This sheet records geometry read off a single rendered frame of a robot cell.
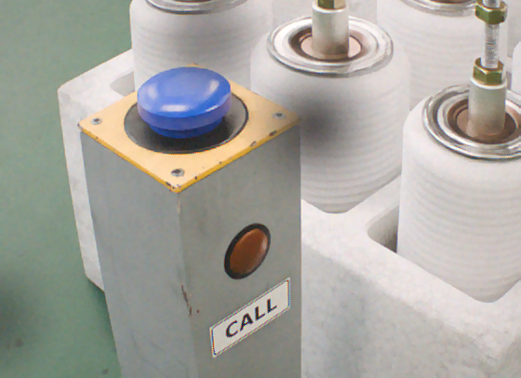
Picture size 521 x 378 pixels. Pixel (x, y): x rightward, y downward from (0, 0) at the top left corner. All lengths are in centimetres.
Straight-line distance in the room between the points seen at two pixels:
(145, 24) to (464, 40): 21
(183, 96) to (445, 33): 28
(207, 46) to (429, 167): 19
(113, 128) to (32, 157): 56
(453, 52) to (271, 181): 26
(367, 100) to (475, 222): 10
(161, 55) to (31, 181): 33
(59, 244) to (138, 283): 42
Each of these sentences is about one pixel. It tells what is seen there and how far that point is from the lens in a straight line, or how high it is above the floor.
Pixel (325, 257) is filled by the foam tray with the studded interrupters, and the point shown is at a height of 18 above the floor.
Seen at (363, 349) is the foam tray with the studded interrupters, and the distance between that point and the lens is 64.
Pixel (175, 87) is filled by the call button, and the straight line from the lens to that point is 47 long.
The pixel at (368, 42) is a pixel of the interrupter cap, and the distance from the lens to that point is 66.
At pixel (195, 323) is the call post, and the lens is 49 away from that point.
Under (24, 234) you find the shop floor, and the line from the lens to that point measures 95.
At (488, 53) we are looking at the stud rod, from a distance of 57.
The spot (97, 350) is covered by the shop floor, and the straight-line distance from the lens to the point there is 83.
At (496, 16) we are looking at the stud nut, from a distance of 56.
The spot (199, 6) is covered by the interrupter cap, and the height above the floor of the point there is 25.
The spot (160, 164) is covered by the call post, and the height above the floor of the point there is 31.
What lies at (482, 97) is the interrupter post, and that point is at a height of 27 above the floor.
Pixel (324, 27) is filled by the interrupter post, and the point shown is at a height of 27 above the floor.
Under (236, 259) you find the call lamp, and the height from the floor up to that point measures 26.
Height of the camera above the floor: 57
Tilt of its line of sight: 36 degrees down
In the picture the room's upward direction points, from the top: 2 degrees counter-clockwise
